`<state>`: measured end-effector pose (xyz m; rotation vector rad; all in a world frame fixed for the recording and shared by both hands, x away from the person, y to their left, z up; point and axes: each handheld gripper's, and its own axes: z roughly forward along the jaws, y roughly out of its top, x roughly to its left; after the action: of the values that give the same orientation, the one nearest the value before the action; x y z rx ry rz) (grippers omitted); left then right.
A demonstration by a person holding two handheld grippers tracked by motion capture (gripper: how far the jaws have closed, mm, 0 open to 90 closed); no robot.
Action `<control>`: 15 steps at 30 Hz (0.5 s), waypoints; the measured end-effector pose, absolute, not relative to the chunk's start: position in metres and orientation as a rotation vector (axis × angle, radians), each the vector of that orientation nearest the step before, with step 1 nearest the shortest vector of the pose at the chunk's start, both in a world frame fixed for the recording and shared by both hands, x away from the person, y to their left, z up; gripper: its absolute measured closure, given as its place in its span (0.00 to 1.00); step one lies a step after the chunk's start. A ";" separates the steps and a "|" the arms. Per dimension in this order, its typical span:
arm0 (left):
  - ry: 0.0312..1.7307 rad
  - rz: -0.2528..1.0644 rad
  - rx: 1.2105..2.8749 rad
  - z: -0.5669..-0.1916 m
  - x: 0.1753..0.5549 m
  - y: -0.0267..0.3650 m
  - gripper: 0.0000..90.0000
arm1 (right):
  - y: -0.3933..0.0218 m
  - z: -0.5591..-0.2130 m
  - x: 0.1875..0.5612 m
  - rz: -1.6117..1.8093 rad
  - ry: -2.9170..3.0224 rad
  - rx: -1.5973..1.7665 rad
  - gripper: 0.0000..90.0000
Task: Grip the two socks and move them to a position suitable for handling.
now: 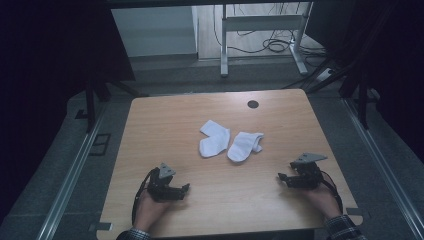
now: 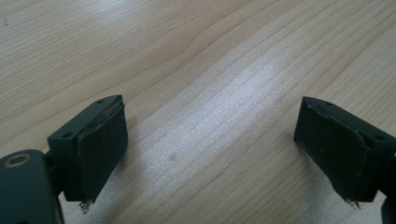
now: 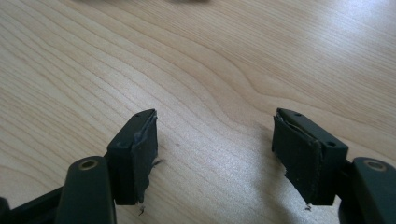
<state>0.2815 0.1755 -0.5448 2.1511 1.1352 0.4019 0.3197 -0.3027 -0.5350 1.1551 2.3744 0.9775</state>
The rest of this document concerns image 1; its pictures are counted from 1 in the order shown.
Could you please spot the black floor socket plate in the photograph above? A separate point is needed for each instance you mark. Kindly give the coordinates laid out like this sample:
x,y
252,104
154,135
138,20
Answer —
x,y
100,144

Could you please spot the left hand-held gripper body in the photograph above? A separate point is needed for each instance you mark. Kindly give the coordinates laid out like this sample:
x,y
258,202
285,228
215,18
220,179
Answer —
x,y
159,186

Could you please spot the person's left hand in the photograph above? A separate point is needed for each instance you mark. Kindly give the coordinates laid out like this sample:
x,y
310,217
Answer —
x,y
148,210

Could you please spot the black metal stand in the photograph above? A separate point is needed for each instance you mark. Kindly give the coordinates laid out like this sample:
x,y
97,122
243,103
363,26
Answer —
x,y
362,100

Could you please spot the person's right hand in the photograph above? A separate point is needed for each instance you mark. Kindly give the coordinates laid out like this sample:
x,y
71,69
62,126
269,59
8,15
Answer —
x,y
321,200

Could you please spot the white metal desk frame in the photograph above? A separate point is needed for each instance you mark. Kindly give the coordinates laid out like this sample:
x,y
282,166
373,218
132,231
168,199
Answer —
x,y
260,22

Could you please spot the black round table grommet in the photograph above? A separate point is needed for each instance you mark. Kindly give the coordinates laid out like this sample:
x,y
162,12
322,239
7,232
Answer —
x,y
253,104

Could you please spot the white power strip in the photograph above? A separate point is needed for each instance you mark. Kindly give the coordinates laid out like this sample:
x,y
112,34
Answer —
x,y
324,74

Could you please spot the aluminium floor rail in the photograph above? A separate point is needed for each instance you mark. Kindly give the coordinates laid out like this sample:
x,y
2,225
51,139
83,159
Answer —
x,y
383,166
70,180

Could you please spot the grey tape piece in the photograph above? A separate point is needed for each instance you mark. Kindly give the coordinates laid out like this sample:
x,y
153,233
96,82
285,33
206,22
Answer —
x,y
101,226
355,211

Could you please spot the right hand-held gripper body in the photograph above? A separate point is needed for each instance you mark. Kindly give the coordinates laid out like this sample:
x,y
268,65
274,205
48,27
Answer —
x,y
308,175

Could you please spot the white panel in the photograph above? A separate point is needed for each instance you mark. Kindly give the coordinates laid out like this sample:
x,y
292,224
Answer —
x,y
153,31

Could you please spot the white sock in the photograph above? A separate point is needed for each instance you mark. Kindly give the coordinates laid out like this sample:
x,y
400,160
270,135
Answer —
x,y
242,146
215,140

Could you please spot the black tripod stand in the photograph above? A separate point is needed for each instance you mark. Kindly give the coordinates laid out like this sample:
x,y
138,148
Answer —
x,y
90,103

